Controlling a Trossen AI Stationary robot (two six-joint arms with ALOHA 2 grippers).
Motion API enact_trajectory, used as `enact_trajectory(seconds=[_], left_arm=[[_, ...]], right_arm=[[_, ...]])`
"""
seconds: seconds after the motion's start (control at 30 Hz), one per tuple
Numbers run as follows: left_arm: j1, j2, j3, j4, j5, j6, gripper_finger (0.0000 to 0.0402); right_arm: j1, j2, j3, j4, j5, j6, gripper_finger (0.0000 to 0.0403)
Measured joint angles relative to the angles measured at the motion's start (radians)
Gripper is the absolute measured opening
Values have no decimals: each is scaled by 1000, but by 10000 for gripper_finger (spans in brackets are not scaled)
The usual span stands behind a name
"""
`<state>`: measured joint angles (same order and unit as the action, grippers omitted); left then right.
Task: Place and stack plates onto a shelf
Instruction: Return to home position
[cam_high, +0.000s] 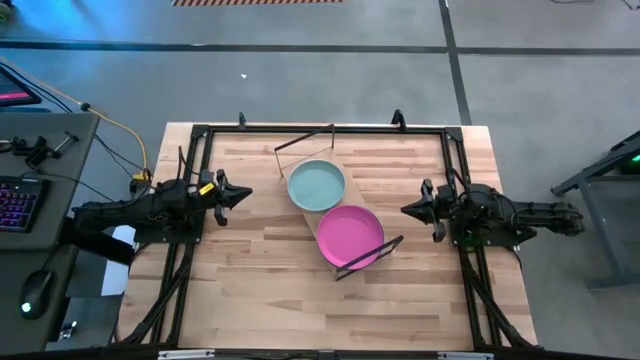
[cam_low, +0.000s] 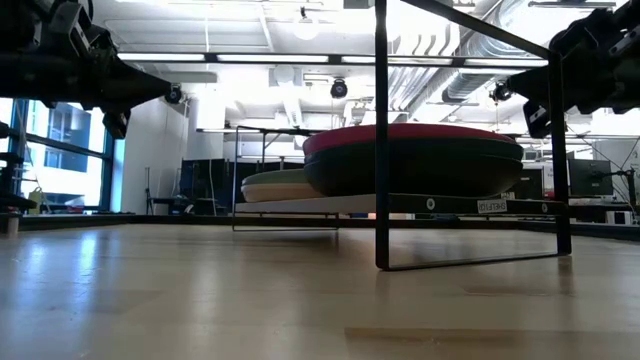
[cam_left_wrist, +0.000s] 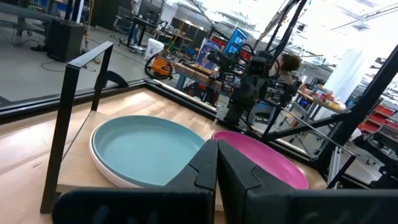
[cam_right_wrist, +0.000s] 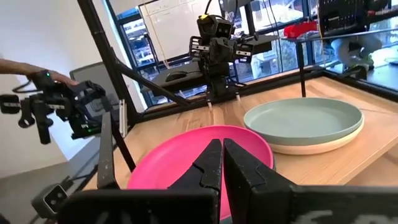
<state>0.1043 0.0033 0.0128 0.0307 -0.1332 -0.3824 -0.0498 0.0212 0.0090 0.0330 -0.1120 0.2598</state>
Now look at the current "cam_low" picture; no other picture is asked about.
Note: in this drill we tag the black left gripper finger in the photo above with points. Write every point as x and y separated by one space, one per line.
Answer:
135 90

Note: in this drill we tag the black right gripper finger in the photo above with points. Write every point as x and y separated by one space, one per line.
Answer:
530 85

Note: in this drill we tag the pink plate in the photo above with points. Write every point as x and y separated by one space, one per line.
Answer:
430 132

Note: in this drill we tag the black plate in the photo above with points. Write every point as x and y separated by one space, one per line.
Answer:
440 177

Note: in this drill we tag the light teal plate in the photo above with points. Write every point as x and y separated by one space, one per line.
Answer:
277 176

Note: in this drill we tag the cream plate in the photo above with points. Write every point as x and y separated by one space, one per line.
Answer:
280 192

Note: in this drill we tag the wooden shelf with black legs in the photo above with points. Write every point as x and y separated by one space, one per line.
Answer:
450 205

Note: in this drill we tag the black ceiling spotlight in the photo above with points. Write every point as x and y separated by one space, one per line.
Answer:
500 92
339 89
173 95

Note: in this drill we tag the dark background monitor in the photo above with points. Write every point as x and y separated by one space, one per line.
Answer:
590 177

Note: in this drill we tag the long ceiling light strip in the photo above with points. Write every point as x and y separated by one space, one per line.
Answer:
250 58

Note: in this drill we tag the yellow bag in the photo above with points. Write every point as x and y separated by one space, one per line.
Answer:
36 200

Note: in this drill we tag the silver ceiling air duct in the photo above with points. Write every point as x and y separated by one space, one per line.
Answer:
480 50

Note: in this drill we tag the black metal table frame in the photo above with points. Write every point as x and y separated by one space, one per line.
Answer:
75 220

